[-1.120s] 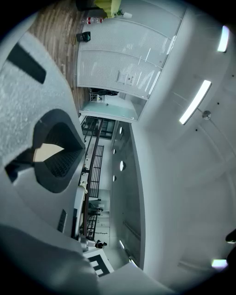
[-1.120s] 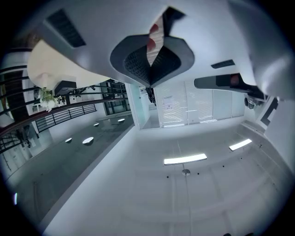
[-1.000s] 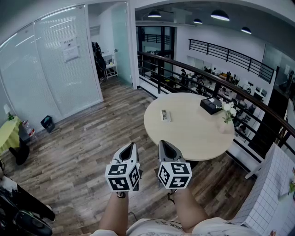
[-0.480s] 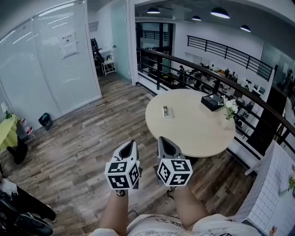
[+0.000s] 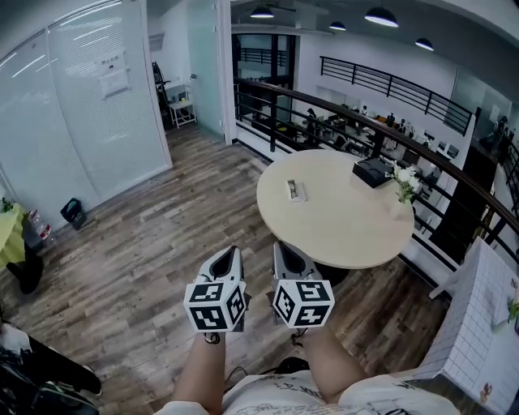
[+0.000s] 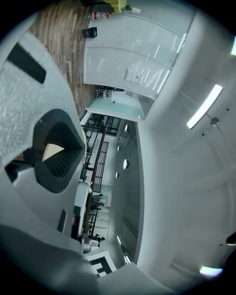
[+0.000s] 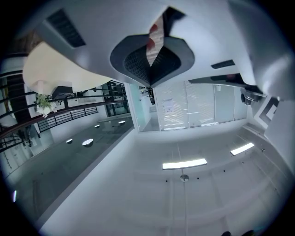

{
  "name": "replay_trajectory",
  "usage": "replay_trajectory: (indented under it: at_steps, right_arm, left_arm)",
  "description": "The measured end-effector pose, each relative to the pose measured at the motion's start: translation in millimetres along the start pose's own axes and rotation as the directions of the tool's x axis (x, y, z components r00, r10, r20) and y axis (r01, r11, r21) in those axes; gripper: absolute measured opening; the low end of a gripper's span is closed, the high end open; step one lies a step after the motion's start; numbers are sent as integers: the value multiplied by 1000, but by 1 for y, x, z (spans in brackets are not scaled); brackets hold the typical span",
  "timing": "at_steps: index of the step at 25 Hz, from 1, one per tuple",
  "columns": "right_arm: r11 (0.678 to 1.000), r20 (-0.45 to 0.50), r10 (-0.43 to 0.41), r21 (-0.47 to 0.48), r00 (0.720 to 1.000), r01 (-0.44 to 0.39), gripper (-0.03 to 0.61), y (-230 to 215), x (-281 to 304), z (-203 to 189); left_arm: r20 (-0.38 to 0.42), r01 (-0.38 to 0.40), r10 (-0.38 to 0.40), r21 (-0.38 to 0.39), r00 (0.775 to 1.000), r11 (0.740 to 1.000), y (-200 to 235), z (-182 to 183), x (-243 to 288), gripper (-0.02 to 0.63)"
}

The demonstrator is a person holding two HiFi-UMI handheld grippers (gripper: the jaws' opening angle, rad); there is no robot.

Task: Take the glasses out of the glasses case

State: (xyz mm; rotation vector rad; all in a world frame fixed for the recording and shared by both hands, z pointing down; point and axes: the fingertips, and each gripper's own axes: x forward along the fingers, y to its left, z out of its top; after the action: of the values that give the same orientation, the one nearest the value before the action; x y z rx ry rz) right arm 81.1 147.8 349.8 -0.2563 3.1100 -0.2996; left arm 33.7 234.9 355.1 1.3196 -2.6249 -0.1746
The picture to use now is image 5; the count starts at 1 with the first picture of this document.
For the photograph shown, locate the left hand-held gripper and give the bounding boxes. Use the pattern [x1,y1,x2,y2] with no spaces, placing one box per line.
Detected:
[183,245,249,336]

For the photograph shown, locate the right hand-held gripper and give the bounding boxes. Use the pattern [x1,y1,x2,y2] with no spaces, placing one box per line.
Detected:
[268,242,336,329]

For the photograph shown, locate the light grey glasses case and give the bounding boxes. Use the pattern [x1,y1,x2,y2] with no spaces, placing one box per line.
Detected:
[285,179,308,203]

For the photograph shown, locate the person's left forearm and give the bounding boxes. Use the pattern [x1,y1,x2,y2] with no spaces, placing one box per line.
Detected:
[173,332,226,411]

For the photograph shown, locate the person's right forearm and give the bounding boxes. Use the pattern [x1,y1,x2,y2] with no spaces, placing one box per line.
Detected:
[300,323,368,405]

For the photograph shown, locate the black table base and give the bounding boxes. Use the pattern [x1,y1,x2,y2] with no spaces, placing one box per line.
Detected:
[314,263,350,287]

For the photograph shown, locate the white printed shirt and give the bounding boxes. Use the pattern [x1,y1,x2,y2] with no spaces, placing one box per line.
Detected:
[153,368,459,415]

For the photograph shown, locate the black box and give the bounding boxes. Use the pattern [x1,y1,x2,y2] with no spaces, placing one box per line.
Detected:
[351,156,392,189]

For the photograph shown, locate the white flowers in beige vase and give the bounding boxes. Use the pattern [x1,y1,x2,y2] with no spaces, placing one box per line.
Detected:
[384,160,422,220]

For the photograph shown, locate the black waste bin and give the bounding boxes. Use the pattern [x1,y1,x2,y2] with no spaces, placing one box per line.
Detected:
[59,197,88,231]

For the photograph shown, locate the white grid tablecloth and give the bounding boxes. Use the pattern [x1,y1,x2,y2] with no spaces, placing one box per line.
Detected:
[421,237,519,415]

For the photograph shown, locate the black railing with wooden handrail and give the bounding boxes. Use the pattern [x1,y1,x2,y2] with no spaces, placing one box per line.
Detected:
[234,76,519,285]

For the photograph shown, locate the large water bottle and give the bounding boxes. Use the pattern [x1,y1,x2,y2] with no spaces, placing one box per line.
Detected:
[28,209,56,247]

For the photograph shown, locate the small white side table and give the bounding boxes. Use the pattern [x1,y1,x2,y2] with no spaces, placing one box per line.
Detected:
[168,83,196,130]

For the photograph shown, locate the pink flowers in small vase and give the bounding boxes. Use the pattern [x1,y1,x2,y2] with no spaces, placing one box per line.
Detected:
[506,279,519,337]

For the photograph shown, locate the yellow-green tablecloth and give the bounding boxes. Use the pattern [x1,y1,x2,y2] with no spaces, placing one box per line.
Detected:
[0,202,26,268]

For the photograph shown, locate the black office chair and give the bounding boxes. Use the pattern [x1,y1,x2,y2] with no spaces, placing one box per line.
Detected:
[152,61,174,130]

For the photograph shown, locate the black upper floor railing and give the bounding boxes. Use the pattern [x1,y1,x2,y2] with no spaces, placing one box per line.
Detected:
[320,55,475,137]

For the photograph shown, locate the white paper notice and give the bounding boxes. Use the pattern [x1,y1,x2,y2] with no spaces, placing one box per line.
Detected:
[99,68,131,100]

